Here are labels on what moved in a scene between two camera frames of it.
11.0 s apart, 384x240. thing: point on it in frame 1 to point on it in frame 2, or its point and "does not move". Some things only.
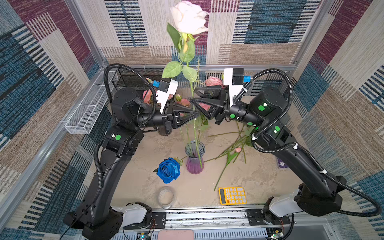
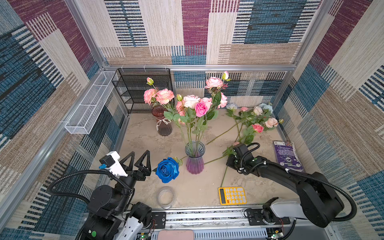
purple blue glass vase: (195, 150) does not move
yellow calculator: (232, 195) does not move
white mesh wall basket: (85, 116) does not move
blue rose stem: (169, 169) does not move
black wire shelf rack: (136, 78) does not move
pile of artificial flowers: (245, 139) to (224, 176)
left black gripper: (169, 119) to (137, 175)
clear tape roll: (166, 197) does not move
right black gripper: (220, 110) to (229, 162)
